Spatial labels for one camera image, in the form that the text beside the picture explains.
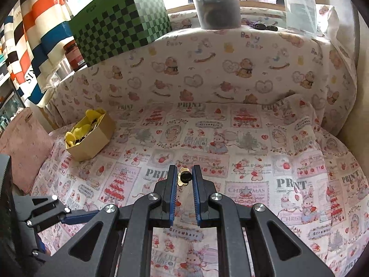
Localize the green checkered box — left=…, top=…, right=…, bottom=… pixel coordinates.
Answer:
left=69, top=0, right=173, bottom=67

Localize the clear plastic tub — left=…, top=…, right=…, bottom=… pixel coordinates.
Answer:
left=194, top=0, right=241, bottom=30

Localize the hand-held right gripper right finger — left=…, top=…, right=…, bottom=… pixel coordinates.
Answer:
left=192, top=165, right=336, bottom=277

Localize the yellow hexagonal jewelry box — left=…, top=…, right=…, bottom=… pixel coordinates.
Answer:
left=65, top=109, right=116, bottom=162

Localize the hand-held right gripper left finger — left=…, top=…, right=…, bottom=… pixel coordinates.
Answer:
left=36, top=165, right=178, bottom=277

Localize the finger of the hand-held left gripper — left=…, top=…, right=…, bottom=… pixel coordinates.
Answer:
left=31, top=236, right=52, bottom=264
left=13, top=195, right=100, bottom=234

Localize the white storage shelf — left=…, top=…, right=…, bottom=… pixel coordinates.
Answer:
left=0, top=35, right=26, bottom=130

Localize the light wooden wardrobe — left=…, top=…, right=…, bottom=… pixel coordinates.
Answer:
left=337, top=6, right=369, bottom=162

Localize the brown glass bottle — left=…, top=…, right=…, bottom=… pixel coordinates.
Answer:
left=63, top=41, right=87, bottom=72

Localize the small black clip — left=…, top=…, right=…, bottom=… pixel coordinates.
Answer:
left=249, top=21, right=279, bottom=32

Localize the clear pump bottle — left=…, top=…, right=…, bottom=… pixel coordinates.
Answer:
left=282, top=0, right=318, bottom=35

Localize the bear print cloth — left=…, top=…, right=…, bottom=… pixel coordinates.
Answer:
left=43, top=4, right=358, bottom=136

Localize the pink pillow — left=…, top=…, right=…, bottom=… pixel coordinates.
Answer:
left=0, top=108, right=55, bottom=194

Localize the gold and black earring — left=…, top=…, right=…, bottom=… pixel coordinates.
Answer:
left=177, top=167, right=193, bottom=186

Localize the printed bed sheet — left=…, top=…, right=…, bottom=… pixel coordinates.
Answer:
left=29, top=95, right=364, bottom=277

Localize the striped curtain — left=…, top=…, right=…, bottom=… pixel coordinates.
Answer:
left=0, top=0, right=77, bottom=107

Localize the white plastic bag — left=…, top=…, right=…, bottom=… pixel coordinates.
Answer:
left=314, top=4, right=339, bottom=39

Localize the wooden window frame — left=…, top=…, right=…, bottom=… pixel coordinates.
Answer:
left=167, top=0, right=289, bottom=15

